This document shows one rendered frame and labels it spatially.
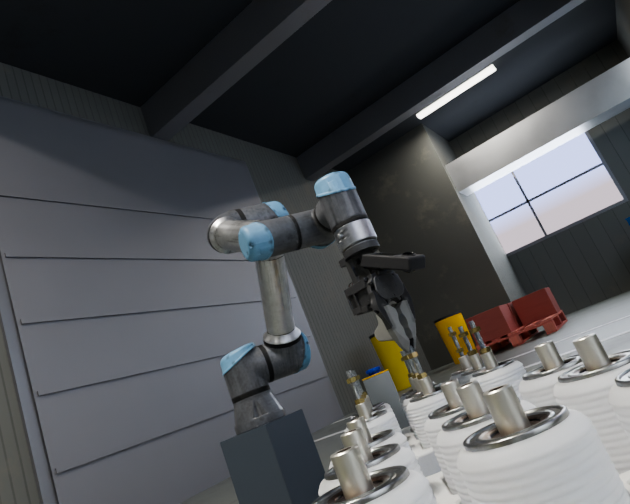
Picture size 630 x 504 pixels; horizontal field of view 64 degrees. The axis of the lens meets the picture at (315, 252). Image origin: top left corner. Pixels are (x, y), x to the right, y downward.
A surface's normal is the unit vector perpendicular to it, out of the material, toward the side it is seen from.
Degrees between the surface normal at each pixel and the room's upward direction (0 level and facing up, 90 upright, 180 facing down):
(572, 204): 90
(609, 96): 90
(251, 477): 90
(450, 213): 90
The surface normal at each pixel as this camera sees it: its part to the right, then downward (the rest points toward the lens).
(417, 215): -0.53, -0.02
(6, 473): 0.77, -0.44
